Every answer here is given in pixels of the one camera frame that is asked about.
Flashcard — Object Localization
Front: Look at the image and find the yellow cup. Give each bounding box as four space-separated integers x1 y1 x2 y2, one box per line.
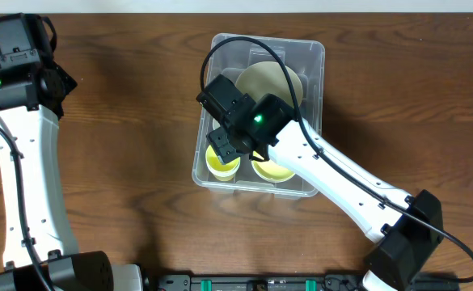
205 145 241 182

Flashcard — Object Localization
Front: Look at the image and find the yellow bowl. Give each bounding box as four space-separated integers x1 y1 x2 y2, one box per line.
251 160 295 183

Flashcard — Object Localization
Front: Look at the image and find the cream beige bowl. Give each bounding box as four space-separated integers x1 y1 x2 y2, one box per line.
235 61 294 107

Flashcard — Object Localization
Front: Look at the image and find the cream white cup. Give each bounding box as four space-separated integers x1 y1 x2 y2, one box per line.
212 119 220 130

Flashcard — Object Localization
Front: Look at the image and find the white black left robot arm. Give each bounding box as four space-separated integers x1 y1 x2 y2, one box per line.
0 37 144 290

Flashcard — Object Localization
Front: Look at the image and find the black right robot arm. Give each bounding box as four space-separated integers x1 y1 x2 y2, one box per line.
196 92 444 290

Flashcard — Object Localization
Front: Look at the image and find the clear plastic storage container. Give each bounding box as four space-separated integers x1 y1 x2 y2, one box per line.
192 36 325 199

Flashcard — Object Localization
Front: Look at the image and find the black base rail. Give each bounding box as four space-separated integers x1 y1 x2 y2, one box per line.
154 271 461 291

